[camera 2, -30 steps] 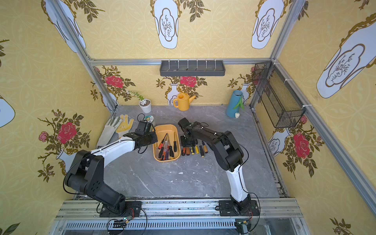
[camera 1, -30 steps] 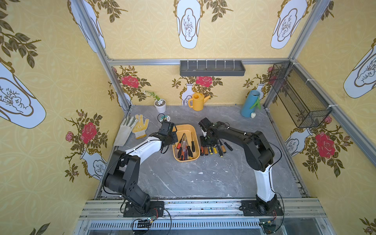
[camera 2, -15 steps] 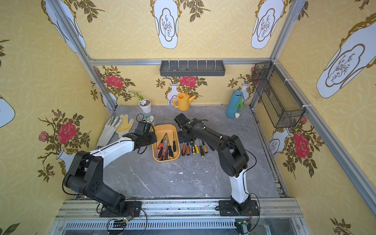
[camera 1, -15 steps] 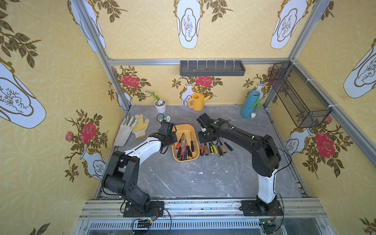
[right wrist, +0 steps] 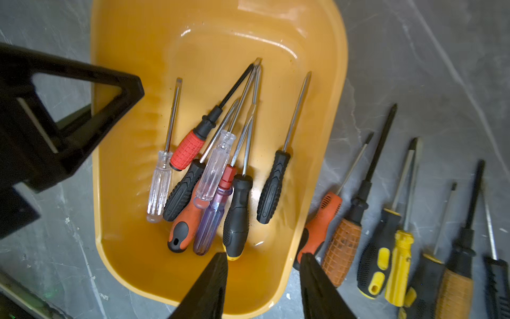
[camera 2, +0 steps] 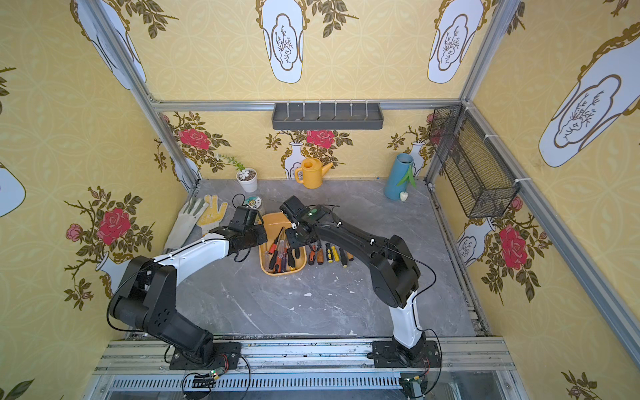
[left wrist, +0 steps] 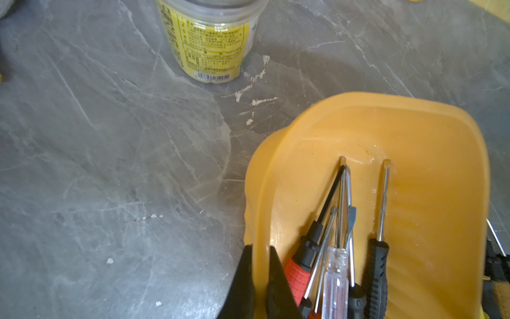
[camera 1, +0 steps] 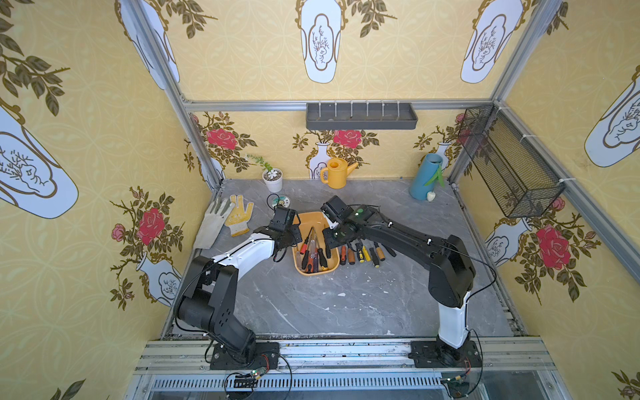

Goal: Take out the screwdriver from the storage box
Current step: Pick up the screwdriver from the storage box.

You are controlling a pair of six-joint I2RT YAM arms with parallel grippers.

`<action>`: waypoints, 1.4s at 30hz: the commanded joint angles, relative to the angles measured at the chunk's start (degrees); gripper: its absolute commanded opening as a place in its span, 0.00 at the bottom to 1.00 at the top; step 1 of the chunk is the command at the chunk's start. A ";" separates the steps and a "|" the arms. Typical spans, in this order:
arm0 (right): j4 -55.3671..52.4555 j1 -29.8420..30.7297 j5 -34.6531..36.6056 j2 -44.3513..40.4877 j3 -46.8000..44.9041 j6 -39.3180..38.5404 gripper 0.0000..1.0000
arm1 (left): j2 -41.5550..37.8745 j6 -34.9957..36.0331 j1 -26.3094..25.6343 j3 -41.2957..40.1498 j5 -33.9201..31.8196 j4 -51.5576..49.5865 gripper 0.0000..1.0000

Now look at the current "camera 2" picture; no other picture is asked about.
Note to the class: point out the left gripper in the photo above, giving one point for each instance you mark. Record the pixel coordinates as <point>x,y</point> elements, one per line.
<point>257,235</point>

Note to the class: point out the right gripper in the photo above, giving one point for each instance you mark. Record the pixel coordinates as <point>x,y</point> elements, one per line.
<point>297,236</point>

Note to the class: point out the yellow storage box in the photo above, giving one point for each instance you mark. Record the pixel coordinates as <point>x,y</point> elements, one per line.
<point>285,260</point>

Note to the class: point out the black yellow-collar screwdriver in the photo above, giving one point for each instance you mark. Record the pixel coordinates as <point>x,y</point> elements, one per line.
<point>329,253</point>

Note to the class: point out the black ribbed screwdriver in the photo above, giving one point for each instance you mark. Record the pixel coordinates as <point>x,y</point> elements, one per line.
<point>343,257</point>

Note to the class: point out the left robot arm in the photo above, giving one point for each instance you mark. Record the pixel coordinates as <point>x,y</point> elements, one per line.
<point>146,297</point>

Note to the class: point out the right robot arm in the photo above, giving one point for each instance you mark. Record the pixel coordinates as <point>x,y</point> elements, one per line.
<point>393,270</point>

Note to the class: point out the red grip black screwdriver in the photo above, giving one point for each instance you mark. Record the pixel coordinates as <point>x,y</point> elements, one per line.
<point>274,245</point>

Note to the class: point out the sunflower seed jar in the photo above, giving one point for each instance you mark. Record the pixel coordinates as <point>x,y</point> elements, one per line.
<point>253,202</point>

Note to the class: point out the yellow dotted work glove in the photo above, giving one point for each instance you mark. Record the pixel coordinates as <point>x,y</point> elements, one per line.
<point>213,214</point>

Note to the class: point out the yellow watering can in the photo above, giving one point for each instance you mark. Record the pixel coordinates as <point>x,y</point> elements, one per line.
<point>311,173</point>

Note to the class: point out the white flower pot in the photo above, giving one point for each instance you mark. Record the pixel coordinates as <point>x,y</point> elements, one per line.
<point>248,179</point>

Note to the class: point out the long white leather glove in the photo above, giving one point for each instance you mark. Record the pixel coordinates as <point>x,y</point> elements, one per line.
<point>185,221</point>

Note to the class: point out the teal vase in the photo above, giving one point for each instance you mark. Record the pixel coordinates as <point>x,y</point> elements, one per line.
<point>400,178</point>

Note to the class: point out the grey wall shelf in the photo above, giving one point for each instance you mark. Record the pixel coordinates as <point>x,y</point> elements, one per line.
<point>326,115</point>

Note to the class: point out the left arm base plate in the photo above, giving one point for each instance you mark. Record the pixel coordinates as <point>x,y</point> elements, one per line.
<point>214,355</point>

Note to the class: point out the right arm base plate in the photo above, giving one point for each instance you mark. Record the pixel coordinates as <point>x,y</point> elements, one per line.
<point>390,354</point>

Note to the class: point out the black wire basket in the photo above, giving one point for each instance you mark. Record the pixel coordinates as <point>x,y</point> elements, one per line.
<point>483,183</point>

